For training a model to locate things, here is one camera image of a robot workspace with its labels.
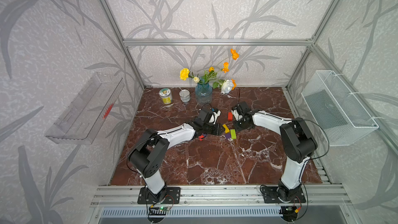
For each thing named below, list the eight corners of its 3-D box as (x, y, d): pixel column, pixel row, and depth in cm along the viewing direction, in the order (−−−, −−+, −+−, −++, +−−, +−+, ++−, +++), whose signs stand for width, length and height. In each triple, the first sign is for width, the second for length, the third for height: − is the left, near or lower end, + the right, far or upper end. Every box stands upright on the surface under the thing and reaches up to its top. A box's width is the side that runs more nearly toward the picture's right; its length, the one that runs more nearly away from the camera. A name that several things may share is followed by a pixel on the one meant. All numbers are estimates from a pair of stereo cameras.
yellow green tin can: (160, 104, 113) (157, 96, 106) (162, 95, 118) (160, 87, 111) (172, 104, 113) (169, 96, 106) (173, 95, 118) (171, 87, 111)
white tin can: (179, 102, 113) (178, 97, 109) (181, 94, 118) (180, 89, 114) (189, 102, 113) (189, 97, 109) (190, 94, 118) (190, 89, 114)
